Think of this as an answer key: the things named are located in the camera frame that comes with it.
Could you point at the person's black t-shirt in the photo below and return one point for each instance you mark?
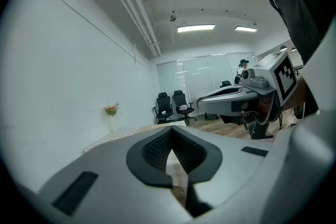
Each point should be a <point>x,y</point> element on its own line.
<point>296,8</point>

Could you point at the black office chair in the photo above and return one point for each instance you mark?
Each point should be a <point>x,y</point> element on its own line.
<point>181,98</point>
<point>162,105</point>
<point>225,84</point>

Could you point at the white vase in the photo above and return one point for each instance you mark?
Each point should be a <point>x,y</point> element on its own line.
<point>111,123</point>

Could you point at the person's right hand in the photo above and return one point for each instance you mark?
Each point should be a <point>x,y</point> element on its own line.
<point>265,106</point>

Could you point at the gray fisheye camera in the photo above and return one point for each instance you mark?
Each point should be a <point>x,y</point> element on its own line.
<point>252,77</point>

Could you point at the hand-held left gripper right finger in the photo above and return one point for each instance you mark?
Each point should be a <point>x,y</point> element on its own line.
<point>236,162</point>

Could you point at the pale floral bundle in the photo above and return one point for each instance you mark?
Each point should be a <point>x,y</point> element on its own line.
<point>183,107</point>

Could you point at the person's right forearm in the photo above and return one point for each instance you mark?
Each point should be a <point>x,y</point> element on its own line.
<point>296,94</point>

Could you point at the round ceiling sensor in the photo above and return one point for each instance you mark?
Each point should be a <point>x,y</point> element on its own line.
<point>172,18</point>

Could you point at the frosted glass partition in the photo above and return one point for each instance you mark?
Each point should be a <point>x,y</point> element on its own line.
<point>199,73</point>

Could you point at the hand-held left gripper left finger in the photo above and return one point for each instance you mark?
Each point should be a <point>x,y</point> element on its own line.
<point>110,165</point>

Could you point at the white ceiling pipes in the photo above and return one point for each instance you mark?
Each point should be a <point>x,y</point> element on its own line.
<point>136,8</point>

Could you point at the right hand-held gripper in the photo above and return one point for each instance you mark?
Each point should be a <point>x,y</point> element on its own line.
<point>283,73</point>

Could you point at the long ceiling light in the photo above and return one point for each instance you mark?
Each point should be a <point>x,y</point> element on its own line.
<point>245,29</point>
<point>195,28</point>

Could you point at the pink and yellow flower bouquet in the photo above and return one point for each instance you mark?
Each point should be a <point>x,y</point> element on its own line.
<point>111,109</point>

